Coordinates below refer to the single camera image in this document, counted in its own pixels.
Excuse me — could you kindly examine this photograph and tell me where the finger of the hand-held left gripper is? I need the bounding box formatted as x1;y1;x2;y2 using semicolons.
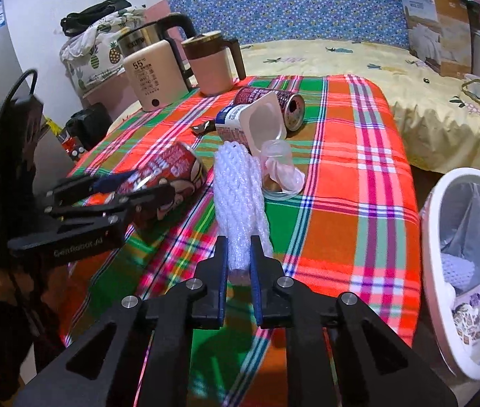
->
43;169;140;205
46;183;177;230

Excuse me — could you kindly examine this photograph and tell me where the olive strap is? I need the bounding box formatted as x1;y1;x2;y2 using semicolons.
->
460;78;480;114

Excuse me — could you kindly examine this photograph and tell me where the dark red drink can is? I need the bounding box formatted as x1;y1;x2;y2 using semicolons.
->
234;86;305;131

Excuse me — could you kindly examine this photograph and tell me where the white blue yogurt cup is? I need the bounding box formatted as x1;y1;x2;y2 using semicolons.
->
215;92;287;153

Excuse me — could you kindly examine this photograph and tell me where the printed cardboard box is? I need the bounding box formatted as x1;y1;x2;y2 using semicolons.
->
399;0;480;79

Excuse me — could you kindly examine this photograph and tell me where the pink storage box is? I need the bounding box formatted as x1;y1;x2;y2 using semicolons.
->
81;80;139;121

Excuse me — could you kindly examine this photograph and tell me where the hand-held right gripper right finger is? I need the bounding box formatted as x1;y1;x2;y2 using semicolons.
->
249;235;461;407

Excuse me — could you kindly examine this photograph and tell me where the black cable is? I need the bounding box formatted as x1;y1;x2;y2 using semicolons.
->
0;69;39;102

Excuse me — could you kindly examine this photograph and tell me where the printed snack wrapper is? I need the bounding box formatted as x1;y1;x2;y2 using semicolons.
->
452;282;480;367

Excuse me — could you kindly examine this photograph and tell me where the plaid tablecloth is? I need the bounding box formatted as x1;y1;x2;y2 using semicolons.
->
60;74;421;407

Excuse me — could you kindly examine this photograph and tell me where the blue floral headboard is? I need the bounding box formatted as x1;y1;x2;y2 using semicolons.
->
157;0;414;47

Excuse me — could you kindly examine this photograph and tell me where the stainless steel electric kettle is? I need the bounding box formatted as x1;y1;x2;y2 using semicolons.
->
115;14;198;90

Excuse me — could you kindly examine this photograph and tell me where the white round bin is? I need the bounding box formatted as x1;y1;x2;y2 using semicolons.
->
419;167;480;381

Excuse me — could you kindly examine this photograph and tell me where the yellow bed sheet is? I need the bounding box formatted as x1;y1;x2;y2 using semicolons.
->
240;39;480;174

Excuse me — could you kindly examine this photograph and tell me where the red cartoon drink can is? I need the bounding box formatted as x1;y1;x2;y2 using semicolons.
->
117;141;208;232

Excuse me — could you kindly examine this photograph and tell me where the clear plastic cup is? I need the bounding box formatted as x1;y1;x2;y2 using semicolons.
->
261;139;306;198

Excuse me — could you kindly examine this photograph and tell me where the pink mug with brown lid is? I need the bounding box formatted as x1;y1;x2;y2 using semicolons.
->
181;32;247;97

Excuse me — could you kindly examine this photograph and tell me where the grey plastic bin liner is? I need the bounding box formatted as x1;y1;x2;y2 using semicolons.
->
441;182;480;289

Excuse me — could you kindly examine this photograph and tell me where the beige water warmer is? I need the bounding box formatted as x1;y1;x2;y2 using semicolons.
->
122;39;191;112

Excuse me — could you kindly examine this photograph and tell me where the small red black item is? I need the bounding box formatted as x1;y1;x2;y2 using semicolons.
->
56;129;86;162

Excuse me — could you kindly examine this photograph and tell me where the pineapple print cloth bundle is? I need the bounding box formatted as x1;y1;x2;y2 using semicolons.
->
59;6;152;94

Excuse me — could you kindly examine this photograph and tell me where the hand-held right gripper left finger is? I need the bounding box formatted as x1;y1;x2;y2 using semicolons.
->
11;235;230;407

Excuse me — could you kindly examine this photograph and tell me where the white foam fruit net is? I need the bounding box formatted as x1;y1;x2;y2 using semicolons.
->
214;140;272;272
441;252;478;293

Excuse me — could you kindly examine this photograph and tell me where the black floor bag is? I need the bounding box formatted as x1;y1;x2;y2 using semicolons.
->
65;108;114;151

